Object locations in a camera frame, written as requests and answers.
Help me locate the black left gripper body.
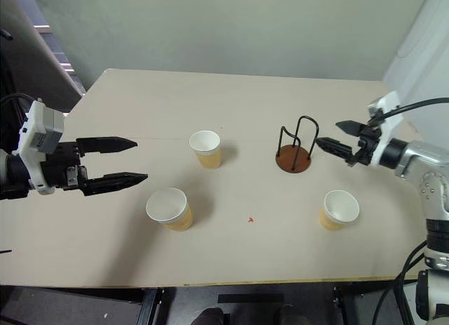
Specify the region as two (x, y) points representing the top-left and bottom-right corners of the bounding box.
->
(40, 140), (89, 197)

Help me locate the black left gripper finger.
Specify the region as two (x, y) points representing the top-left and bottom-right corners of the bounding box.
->
(76, 136), (139, 156)
(86, 171), (149, 197)

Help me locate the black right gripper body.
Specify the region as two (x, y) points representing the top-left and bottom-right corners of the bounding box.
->
(348, 119), (383, 168)

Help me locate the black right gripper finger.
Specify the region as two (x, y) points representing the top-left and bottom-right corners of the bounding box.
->
(335, 119), (362, 137)
(315, 136), (354, 161)

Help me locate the yellow ribbed paper cup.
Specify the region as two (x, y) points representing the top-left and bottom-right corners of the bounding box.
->
(145, 187), (194, 232)
(318, 189), (361, 232)
(188, 129), (223, 170)

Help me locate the white panel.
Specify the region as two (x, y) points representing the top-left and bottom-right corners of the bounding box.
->
(382, 0), (449, 98)

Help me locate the grey staircase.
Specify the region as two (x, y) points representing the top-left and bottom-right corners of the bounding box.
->
(0, 0), (87, 116)

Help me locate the dark rounded shape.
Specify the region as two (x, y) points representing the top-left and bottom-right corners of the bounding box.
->
(191, 306), (226, 325)

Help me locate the black tape strip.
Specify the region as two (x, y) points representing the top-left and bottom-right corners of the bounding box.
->
(217, 293), (285, 305)

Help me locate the wire cup holder brown base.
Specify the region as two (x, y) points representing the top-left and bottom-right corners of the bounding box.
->
(274, 115), (320, 174)

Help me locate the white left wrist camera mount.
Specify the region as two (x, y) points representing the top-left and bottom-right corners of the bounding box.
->
(11, 99), (67, 196)

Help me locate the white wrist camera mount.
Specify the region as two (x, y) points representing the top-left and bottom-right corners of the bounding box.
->
(11, 99), (67, 196)
(366, 91), (405, 168)

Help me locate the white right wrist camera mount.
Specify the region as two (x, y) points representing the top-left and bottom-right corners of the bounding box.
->
(366, 91), (405, 168)

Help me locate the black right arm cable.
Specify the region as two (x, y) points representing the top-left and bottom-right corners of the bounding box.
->
(375, 98), (449, 124)

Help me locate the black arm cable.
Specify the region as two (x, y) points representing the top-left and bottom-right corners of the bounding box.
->
(375, 98), (449, 124)
(0, 92), (36, 110)

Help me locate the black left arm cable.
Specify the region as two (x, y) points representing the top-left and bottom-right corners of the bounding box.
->
(0, 92), (36, 110)

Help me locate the black table frame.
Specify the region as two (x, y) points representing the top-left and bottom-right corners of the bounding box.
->
(0, 277), (427, 325)

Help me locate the black robot body cable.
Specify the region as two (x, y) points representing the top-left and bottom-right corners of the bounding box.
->
(366, 239), (433, 325)

